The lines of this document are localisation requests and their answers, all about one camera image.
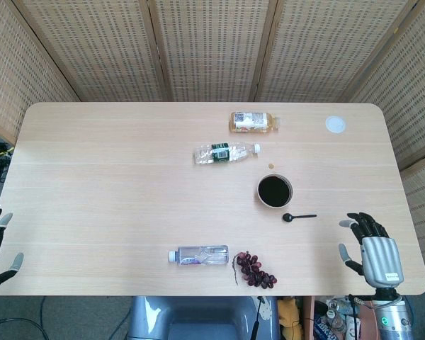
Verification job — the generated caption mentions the cup of dark coffee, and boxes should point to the cup of dark coffee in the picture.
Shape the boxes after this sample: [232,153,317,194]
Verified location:
[256,173,293,210]

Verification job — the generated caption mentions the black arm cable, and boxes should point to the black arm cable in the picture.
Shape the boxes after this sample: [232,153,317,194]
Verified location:
[347,293,376,340]

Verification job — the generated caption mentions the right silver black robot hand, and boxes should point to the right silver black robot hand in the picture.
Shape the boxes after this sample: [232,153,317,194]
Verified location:
[338,211,404,288]

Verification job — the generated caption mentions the brown wooden storage box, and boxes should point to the brown wooden storage box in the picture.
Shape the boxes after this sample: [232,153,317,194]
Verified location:
[302,295,380,340]

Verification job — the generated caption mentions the grey robot torso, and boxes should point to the grey robot torso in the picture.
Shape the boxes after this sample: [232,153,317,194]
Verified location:
[127,295,281,340]

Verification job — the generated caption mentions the dark red grape bunch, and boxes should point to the dark red grape bunch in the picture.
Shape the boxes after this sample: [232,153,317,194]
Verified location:
[232,250,279,288]

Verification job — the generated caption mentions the clear Ganten water bottle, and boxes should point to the clear Ganten water bottle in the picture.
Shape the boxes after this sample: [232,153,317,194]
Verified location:
[168,244,230,266]

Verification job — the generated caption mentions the white perforated bracket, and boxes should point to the white perforated bracket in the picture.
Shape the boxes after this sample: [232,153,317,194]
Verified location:
[257,296,274,322]

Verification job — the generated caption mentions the blue printed packet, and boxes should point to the blue printed packet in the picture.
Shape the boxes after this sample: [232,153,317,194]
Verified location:
[313,313,332,340]

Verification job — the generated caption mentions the clear bottle with green label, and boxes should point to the clear bottle with green label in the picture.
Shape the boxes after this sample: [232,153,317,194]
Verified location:
[193,142,262,166]

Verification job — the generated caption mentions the white cosmetic tube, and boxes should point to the white cosmetic tube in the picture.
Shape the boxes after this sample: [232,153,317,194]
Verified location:
[345,316,362,339]

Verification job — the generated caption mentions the white round table cap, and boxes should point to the white round table cap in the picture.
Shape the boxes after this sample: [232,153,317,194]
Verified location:
[324,115,349,135]

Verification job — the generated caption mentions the yellow soft object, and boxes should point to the yellow soft object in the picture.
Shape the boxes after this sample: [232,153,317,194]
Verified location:
[278,296,304,340]

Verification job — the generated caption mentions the black plastic spoon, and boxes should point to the black plastic spoon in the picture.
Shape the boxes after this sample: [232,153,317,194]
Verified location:
[282,212,318,224]

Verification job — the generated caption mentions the woven bamboo folding screen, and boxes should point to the woven bamboo folding screen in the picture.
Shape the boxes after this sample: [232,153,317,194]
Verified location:
[0,0,425,263]

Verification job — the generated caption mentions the orange juice bottle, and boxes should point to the orange juice bottle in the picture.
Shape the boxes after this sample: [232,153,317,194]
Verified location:
[229,111,283,134]

